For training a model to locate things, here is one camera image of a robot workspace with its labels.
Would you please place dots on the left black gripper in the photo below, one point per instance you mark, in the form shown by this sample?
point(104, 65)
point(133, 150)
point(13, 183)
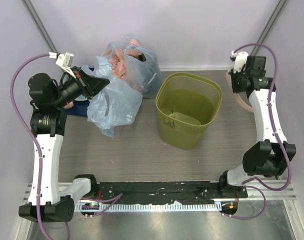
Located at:
point(89, 85)

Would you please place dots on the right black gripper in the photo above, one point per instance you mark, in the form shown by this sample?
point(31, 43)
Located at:
point(236, 89)

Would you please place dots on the blue plastic bag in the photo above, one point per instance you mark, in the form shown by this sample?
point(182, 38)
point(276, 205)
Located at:
point(116, 105)

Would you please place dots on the green trash bin pink rim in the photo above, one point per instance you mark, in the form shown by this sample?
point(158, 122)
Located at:
point(186, 105)

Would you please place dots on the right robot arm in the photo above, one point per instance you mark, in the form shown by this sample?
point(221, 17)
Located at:
point(271, 154)

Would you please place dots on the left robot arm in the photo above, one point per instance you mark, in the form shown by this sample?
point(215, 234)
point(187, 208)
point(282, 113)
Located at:
point(46, 203)

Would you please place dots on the bag filled with pink trash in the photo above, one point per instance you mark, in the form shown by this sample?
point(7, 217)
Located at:
point(135, 65)

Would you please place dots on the red floral plate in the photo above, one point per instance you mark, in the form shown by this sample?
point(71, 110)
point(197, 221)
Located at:
point(81, 98)

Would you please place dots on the dark blue mat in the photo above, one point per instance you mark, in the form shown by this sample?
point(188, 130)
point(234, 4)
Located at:
point(79, 108)

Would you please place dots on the pink paper cup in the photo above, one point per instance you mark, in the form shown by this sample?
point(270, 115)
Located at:
point(69, 105)

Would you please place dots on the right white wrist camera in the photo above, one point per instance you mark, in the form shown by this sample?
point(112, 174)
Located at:
point(239, 59)

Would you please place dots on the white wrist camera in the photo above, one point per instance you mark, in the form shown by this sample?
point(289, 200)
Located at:
point(64, 61)
point(239, 59)

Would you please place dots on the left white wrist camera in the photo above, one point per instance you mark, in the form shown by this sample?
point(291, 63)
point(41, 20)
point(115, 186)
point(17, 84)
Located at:
point(64, 61)

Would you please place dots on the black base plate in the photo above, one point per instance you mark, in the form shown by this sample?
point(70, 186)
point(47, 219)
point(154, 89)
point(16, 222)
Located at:
point(167, 192)

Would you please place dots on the white slotted cable duct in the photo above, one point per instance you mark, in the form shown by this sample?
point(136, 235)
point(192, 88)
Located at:
point(92, 207)

